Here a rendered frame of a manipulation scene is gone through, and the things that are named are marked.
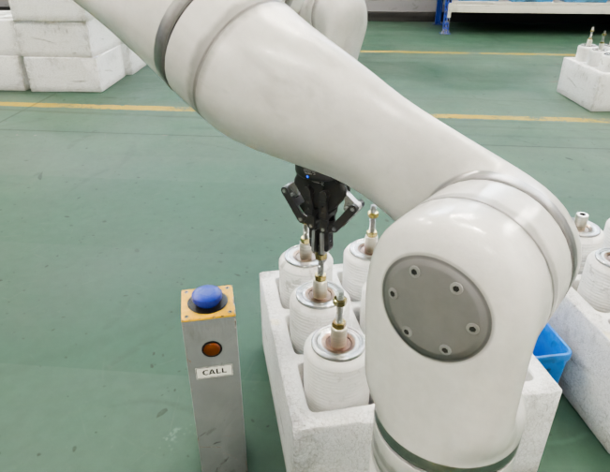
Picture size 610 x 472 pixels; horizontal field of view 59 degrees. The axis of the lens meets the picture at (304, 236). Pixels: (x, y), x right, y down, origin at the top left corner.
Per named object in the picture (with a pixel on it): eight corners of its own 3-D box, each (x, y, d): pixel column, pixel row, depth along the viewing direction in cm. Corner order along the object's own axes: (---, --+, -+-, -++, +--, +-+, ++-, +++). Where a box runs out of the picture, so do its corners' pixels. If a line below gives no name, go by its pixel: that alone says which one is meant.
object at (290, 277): (341, 337, 104) (344, 257, 95) (305, 361, 98) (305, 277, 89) (306, 315, 110) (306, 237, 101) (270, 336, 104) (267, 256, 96)
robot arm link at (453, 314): (546, 264, 22) (479, 527, 30) (606, 188, 28) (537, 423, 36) (354, 200, 27) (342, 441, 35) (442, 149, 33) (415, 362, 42)
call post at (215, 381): (248, 474, 86) (236, 317, 71) (202, 481, 84) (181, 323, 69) (244, 438, 92) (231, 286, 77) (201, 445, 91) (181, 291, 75)
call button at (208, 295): (223, 312, 72) (222, 299, 71) (193, 315, 71) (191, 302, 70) (222, 294, 75) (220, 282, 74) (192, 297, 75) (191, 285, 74)
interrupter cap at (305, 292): (305, 315, 81) (305, 311, 81) (290, 287, 87) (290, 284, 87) (351, 305, 83) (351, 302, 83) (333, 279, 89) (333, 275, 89)
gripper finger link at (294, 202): (293, 179, 80) (317, 212, 80) (287, 185, 81) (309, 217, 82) (283, 185, 78) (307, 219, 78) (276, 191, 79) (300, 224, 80)
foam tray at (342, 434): (537, 473, 86) (563, 390, 77) (294, 517, 79) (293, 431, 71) (438, 322, 119) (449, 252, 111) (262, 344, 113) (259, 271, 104)
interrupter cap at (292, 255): (336, 258, 95) (336, 255, 95) (305, 274, 91) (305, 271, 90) (306, 243, 100) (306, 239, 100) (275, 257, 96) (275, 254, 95)
